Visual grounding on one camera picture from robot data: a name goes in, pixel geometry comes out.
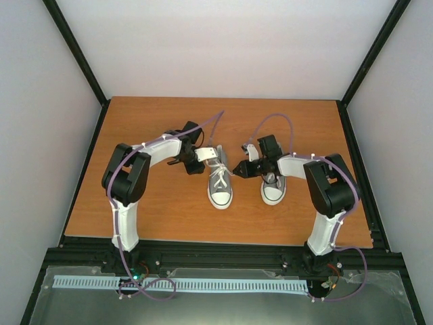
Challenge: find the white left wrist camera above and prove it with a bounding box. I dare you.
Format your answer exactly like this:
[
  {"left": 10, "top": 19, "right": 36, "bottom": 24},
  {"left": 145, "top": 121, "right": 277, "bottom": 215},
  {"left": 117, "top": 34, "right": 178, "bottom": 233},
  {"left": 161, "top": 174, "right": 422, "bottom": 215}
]
[{"left": 194, "top": 147, "right": 218, "bottom": 162}]

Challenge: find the white shoelace of sneaker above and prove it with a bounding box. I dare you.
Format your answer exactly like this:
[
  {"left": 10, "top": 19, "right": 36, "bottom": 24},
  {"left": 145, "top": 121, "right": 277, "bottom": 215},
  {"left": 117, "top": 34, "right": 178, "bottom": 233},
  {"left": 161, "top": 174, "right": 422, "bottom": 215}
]
[
  {"left": 206, "top": 158, "right": 232, "bottom": 194},
  {"left": 264, "top": 173, "right": 286, "bottom": 191}
]

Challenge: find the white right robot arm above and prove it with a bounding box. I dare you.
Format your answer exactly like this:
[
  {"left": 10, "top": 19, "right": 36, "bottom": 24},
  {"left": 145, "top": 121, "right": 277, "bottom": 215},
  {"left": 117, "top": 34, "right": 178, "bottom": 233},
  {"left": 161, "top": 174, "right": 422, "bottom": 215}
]
[{"left": 233, "top": 135, "right": 361, "bottom": 256}]

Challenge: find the black frame post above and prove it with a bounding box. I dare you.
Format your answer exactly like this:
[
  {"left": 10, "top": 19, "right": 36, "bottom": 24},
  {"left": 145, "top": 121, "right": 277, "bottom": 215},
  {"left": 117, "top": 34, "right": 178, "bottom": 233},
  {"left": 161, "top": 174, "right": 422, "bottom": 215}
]
[
  {"left": 340, "top": 0, "right": 413, "bottom": 106},
  {"left": 42, "top": 0, "right": 109, "bottom": 106}
]

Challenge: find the black right frame post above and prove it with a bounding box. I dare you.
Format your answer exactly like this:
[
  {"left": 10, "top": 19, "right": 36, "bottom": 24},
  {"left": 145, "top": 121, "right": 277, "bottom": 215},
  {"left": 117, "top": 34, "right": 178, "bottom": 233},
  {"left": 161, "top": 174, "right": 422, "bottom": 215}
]
[{"left": 340, "top": 0, "right": 413, "bottom": 106}]

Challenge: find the light blue cable duct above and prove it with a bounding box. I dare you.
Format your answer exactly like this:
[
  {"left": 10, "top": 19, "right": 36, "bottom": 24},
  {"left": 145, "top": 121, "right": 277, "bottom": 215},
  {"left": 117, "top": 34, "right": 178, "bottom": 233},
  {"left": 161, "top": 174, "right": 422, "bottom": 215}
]
[{"left": 52, "top": 275, "right": 308, "bottom": 295}]

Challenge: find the grey sneaker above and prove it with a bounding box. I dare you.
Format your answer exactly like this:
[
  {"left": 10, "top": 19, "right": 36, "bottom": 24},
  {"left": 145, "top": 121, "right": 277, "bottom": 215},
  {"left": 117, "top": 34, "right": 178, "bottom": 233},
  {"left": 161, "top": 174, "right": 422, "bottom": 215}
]
[
  {"left": 260, "top": 177, "right": 287, "bottom": 206},
  {"left": 206, "top": 145, "right": 233, "bottom": 210}
]

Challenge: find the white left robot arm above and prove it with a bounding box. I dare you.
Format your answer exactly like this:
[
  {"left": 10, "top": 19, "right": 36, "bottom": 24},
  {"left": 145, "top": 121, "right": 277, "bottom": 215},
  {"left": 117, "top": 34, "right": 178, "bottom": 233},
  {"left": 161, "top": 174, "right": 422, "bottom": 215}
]
[{"left": 101, "top": 121, "right": 205, "bottom": 273}]

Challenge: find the clear plastic front sheet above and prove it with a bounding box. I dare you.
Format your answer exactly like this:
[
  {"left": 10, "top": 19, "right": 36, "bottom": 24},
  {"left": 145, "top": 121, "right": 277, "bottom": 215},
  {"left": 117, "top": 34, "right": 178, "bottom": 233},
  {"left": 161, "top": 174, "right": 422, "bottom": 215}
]
[{"left": 23, "top": 267, "right": 416, "bottom": 324}]

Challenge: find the black left frame post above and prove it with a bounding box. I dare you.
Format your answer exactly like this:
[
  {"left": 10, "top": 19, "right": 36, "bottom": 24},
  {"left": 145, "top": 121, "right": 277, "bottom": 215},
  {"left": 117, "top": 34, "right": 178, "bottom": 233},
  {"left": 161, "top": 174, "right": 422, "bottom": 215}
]
[{"left": 42, "top": 0, "right": 109, "bottom": 106}]

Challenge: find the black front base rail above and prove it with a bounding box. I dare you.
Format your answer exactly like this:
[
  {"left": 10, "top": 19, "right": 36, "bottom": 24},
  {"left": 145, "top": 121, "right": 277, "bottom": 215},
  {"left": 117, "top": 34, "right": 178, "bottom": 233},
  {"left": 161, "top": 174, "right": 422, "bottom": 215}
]
[{"left": 42, "top": 237, "right": 407, "bottom": 278}]

